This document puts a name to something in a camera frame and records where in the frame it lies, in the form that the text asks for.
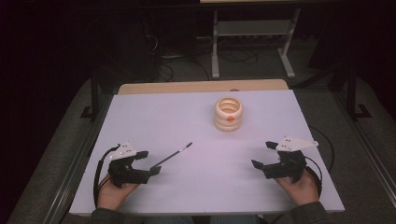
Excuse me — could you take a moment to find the black floor cable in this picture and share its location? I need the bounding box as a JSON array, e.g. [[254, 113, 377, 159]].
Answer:
[[309, 125, 336, 174]]

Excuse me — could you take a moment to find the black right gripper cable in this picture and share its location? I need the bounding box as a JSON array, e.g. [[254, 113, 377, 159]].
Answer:
[[304, 155, 324, 200]]

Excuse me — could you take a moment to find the white table cover board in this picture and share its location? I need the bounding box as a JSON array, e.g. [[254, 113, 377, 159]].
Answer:
[[68, 89, 346, 217]]

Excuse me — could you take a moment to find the black metal stand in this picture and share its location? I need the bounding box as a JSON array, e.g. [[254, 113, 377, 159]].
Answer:
[[79, 69, 101, 121], [346, 65, 374, 121]]

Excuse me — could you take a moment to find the person's right hand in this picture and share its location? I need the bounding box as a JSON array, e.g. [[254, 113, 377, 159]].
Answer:
[[275, 170, 320, 207]]

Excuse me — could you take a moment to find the person's left hand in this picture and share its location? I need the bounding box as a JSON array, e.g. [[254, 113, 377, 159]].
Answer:
[[97, 175, 139, 212]]

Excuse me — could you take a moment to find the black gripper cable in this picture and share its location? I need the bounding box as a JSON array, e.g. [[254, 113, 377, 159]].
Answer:
[[92, 144, 121, 208], [304, 155, 324, 200]]

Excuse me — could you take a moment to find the cream ribbed pen holder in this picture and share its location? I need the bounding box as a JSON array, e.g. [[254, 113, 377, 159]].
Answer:
[[213, 96, 244, 133]]

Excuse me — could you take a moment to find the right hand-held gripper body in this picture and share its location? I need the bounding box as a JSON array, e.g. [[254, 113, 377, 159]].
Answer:
[[262, 135, 319, 184]]

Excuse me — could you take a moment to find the white metal desk frame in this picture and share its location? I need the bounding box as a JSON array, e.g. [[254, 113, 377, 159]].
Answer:
[[210, 8, 302, 79]]

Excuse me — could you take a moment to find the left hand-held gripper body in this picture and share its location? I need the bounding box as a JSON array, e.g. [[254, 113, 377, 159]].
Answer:
[[106, 141, 151, 189]]

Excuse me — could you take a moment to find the black pen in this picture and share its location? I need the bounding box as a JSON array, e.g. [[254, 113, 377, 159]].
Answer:
[[152, 142, 193, 169]]

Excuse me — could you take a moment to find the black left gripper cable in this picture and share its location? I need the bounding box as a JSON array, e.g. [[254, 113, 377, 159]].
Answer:
[[92, 144, 121, 208]]

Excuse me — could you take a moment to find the tangle of floor cables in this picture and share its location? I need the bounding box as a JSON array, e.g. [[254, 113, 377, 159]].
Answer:
[[143, 18, 260, 82]]

